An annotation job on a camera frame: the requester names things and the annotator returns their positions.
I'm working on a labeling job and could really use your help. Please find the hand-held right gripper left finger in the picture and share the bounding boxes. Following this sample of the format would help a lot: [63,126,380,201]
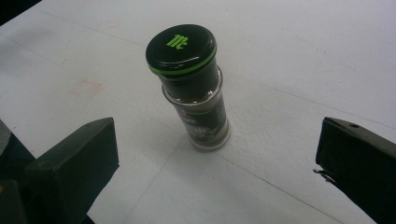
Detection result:
[23,117,120,224]

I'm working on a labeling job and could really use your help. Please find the black-lidded glass spice jar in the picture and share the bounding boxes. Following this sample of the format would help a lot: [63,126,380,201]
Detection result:
[145,23,232,153]

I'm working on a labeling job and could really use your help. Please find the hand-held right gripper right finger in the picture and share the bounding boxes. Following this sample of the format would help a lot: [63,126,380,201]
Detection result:
[313,117,396,224]

